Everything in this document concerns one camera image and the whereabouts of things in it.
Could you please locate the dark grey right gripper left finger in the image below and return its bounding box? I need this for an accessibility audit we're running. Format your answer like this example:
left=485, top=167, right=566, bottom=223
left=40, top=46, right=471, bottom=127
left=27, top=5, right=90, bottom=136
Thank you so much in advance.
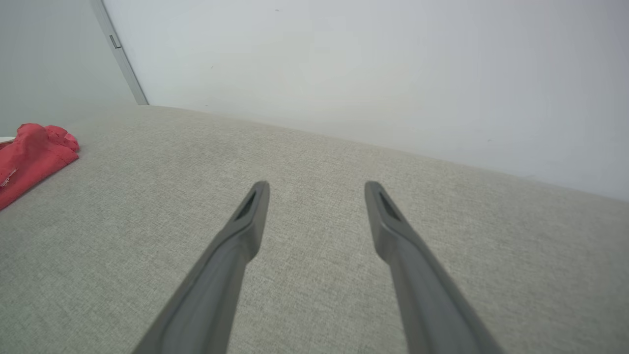
left=133, top=181, right=270, bottom=354

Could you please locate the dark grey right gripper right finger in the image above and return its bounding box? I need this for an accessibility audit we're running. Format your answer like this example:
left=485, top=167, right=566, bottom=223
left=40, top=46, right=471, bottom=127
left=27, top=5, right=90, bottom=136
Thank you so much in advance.
left=365, top=181, right=502, bottom=354

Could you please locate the red basketball jersey white trim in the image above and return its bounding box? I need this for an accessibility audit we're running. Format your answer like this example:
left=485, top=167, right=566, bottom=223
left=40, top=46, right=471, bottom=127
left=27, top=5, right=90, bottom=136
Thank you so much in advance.
left=0, top=123, right=80, bottom=211

